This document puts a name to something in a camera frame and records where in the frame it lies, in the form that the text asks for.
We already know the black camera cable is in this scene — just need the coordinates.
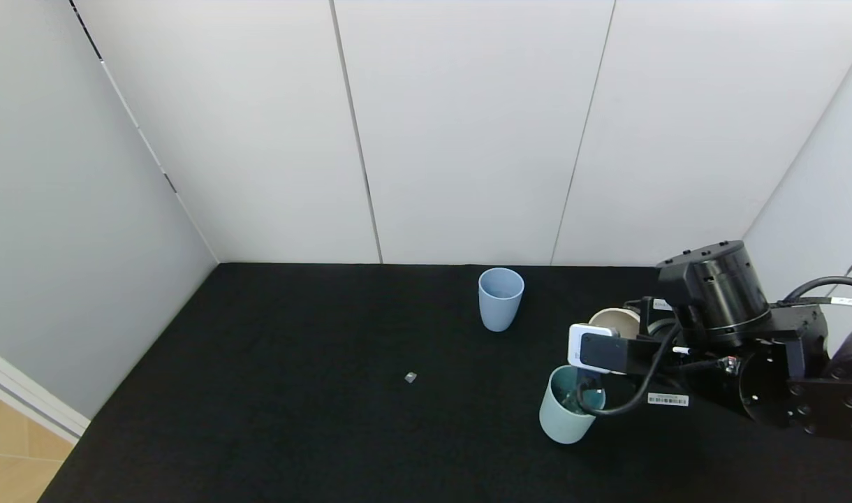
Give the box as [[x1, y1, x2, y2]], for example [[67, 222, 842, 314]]
[[576, 325, 682, 418]]

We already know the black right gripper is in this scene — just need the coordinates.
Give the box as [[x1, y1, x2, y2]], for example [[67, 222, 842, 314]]
[[561, 372, 690, 414]]

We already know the black arm cable white tag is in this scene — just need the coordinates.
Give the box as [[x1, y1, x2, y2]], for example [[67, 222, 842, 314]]
[[782, 276, 852, 309]]

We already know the white baseboard strip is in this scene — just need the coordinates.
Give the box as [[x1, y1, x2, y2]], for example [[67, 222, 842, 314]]
[[0, 342, 90, 444]]

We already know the periwinkle blue plastic cup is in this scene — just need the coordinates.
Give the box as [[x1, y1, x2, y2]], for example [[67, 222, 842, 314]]
[[478, 268, 525, 333]]

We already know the white black wrist camera box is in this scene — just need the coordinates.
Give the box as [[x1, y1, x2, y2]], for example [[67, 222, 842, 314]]
[[568, 323, 661, 375]]

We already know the cream pink plastic cup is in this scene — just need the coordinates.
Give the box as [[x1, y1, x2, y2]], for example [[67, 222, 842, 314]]
[[588, 307, 642, 343]]

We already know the light teal plastic cup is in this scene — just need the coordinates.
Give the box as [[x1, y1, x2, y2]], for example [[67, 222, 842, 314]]
[[539, 365, 607, 445]]

